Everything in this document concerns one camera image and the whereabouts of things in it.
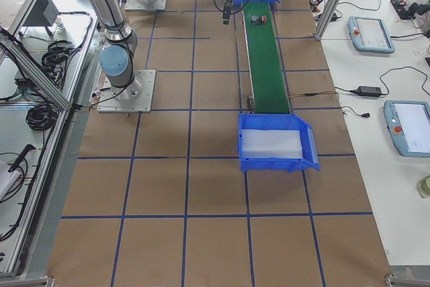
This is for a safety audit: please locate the green conveyor belt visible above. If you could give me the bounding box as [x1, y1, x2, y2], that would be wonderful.
[243, 2, 290, 114]

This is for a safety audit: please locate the black power adapter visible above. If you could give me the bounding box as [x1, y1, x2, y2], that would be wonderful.
[349, 85, 383, 97]

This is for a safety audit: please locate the red push button switch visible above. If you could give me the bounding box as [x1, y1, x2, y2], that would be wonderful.
[251, 15, 267, 26]

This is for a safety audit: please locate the red black conveyor wire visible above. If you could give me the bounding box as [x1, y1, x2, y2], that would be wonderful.
[287, 91, 340, 99]

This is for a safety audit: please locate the right blue plastic bin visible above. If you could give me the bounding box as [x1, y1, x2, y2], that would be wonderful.
[237, 114, 320, 173]

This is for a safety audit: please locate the white foam pad right bin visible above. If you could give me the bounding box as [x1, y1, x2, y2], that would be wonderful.
[241, 129, 303, 159]

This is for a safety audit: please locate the near teach pendant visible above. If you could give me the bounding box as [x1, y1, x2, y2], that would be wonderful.
[384, 100, 429, 158]

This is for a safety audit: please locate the teach pendant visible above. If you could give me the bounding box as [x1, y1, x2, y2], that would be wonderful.
[384, 100, 429, 158]
[347, 16, 395, 54]

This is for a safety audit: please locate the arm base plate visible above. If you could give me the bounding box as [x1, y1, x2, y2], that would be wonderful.
[124, 0, 167, 11]
[96, 70, 156, 113]

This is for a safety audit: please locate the far teach pendant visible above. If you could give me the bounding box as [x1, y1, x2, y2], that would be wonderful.
[347, 16, 395, 54]

